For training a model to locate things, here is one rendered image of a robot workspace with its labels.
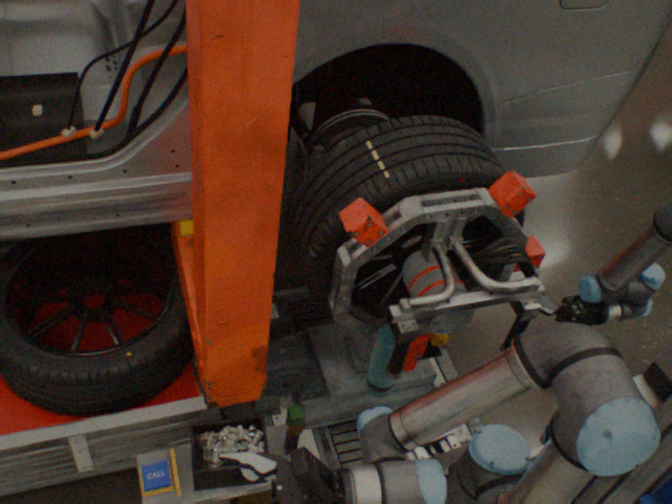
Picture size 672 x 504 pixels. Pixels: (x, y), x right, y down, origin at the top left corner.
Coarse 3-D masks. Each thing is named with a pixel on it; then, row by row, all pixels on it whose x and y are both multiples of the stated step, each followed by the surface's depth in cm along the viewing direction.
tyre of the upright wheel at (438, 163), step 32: (384, 128) 185; (416, 128) 184; (448, 128) 187; (320, 160) 189; (352, 160) 182; (384, 160) 178; (416, 160) 176; (448, 160) 176; (480, 160) 181; (320, 192) 185; (352, 192) 177; (384, 192) 174; (416, 192) 177; (288, 224) 203; (320, 224) 182; (320, 256) 185; (320, 288) 195
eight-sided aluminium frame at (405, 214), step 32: (448, 192) 177; (480, 192) 178; (416, 224) 173; (512, 224) 185; (352, 256) 177; (352, 288) 185; (480, 288) 212; (352, 320) 196; (384, 320) 210; (416, 320) 214
